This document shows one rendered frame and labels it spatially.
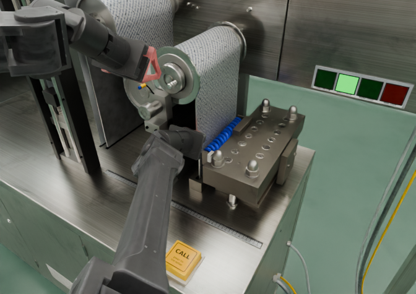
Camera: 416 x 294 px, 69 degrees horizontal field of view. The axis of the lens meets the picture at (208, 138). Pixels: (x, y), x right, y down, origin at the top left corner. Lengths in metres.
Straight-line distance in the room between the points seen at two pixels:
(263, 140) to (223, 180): 0.19
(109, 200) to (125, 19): 0.50
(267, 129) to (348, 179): 1.60
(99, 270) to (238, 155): 0.60
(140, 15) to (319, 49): 0.51
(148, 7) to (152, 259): 0.73
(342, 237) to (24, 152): 1.74
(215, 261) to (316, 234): 1.33
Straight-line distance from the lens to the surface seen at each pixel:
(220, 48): 0.84
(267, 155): 0.86
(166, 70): 0.74
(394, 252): 2.17
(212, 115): 0.86
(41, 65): 0.47
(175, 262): 0.76
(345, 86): 0.96
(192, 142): 0.75
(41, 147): 1.24
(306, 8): 0.93
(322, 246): 2.02
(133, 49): 0.56
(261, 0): 0.97
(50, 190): 1.04
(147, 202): 0.42
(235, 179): 0.78
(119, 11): 0.87
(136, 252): 0.35
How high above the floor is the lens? 1.56
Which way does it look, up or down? 36 degrees down
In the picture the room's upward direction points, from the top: straight up
